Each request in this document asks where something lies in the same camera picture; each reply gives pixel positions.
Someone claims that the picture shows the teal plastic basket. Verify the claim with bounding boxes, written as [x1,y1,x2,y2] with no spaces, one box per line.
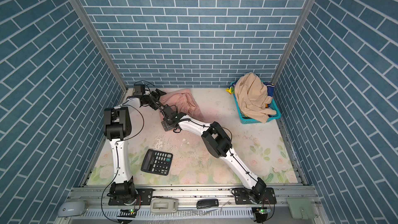
[229,80,282,124]

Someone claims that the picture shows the multicolour cloth in basket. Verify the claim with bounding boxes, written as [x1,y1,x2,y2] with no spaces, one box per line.
[226,87,234,94]

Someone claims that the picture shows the beige plastic holder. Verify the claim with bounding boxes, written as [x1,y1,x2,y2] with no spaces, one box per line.
[150,198,179,214]

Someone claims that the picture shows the white slotted cable duct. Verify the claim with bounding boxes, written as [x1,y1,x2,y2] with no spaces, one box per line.
[78,207,254,220]

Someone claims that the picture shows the grey computer mouse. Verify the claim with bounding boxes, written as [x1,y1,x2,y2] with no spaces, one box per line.
[57,200,89,217]

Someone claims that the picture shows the beige shorts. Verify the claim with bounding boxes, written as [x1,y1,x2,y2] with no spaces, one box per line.
[234,73,277,123]

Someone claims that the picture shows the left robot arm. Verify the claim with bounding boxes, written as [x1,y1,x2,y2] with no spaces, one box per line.
[104,89,166,205]

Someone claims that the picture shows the black car key fob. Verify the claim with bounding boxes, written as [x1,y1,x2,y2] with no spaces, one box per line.
[197,199,219,209]

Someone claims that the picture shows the black desk calculator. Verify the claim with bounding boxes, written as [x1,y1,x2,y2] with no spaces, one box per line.
[141,149,173,176]

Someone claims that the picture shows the pink shorts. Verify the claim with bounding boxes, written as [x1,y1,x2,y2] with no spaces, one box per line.
[160,89,204,121]

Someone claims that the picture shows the left circuit board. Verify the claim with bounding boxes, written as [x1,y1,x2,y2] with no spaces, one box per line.
[117,209,137,219]

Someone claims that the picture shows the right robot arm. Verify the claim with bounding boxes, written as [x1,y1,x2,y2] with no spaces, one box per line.
[160,105,267,204]

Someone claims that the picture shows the circuit board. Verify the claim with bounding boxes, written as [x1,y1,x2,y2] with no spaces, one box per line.
[117,209,137,219]
[252,207,271,215]

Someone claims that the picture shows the aluminium front rail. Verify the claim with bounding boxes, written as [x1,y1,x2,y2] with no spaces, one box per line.
[67,184,321,209]

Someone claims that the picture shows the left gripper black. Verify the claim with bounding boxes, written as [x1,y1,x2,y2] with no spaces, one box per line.
[140,88,164,110]

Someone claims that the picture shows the green leather wallet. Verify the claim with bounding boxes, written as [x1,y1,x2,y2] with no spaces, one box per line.
[287,198,315,220]

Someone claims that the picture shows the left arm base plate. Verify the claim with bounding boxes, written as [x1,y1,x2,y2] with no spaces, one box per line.
[107,188,154,206]

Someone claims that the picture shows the right circuit board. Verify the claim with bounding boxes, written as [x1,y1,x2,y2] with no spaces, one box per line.
[252,207,271,215]

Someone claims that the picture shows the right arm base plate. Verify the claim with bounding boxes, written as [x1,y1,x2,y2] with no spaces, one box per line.
[231,187,277,205]

